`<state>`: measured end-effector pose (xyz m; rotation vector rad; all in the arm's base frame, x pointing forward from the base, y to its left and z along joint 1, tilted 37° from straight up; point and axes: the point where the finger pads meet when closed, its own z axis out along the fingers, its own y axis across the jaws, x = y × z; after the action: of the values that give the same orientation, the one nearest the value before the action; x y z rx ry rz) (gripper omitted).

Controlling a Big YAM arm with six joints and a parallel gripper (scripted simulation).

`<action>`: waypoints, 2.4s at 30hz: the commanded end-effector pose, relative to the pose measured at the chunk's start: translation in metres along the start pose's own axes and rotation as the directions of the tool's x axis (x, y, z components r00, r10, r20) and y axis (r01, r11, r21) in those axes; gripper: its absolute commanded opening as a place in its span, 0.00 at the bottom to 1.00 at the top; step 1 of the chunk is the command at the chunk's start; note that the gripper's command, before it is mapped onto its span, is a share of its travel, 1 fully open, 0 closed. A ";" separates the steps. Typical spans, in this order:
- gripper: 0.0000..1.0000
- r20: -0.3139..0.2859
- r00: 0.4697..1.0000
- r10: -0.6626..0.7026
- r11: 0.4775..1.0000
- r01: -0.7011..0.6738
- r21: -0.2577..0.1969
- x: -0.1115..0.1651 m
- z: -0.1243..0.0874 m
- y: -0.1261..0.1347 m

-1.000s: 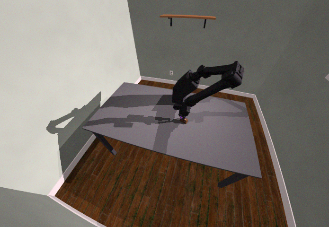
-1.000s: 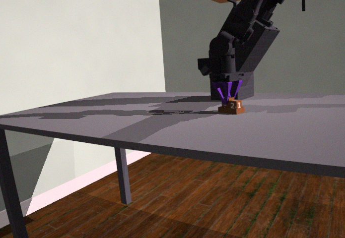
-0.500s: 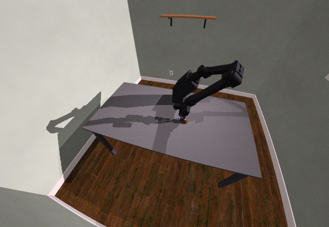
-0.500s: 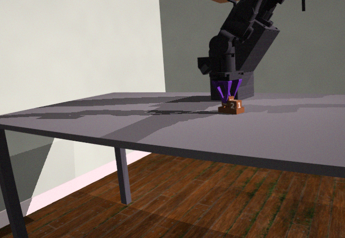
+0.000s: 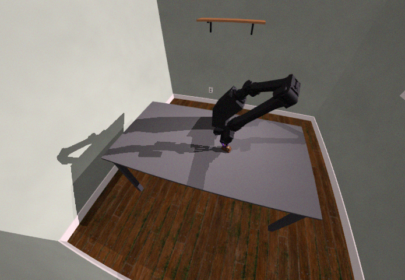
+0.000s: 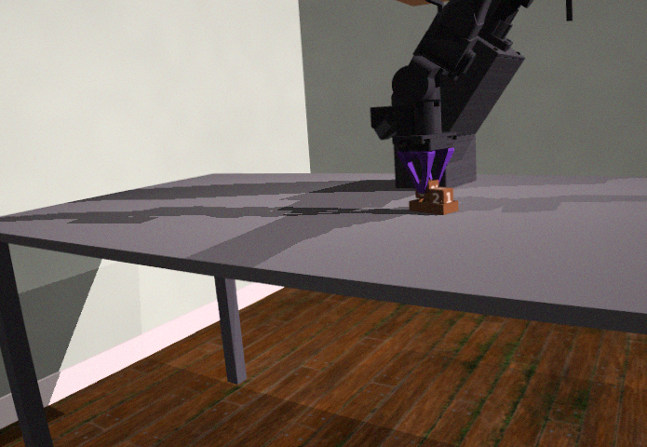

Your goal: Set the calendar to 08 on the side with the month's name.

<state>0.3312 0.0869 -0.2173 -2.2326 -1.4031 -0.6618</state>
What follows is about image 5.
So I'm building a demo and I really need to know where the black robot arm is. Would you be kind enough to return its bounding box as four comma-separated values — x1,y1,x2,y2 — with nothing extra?
213,74,301,143

